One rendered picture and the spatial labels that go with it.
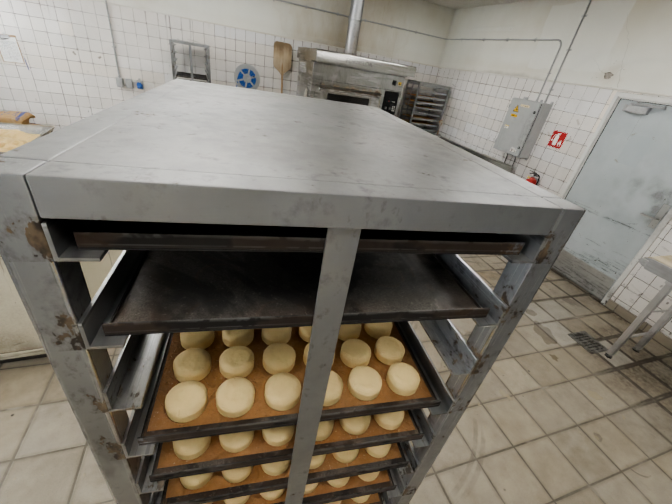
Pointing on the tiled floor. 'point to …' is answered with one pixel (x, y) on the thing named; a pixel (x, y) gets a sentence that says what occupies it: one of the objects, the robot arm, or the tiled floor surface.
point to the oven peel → (282, 58)
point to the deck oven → (351, 78)
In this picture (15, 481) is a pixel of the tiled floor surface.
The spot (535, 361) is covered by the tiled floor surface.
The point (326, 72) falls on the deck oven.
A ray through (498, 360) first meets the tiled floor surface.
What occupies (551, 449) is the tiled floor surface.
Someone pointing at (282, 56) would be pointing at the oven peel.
